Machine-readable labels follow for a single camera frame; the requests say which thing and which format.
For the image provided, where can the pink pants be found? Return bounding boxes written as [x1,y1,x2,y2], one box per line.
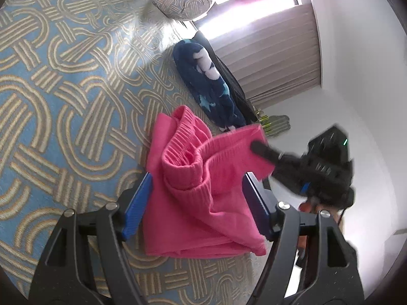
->
[142,105,274,259]

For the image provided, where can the person right hand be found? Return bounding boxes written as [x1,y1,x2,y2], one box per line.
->
[299,201,318,214]

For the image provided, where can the black folded garment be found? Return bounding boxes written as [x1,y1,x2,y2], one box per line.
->
[193,30,258,125]

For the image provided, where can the navy star fleece garment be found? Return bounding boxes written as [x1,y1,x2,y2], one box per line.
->
[172,39,246,129]

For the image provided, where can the beige curtain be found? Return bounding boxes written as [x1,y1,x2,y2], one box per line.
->
[200,4,322,108]

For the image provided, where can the patterned bed cover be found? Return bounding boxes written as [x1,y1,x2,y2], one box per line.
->
[1,0,203,299]

